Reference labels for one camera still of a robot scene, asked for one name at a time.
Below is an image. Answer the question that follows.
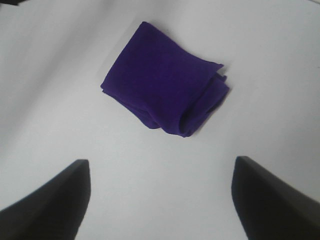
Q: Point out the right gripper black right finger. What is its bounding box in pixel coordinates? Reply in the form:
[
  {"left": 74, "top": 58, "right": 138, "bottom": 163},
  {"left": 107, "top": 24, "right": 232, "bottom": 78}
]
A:
[{"left": 231, "top": 156, "right": 320, "bottom": 240}]

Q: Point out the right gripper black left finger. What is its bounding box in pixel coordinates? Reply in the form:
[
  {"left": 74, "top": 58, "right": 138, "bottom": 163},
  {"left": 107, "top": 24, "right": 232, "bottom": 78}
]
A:
[{"left": 0, "top": 159, "right": 91, "bottom": 240}]

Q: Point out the purple towel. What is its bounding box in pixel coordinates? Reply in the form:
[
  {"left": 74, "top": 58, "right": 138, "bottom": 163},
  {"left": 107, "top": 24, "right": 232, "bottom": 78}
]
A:
[{"left": 101, "top": 21, "right": 229, "bottom": 137}]

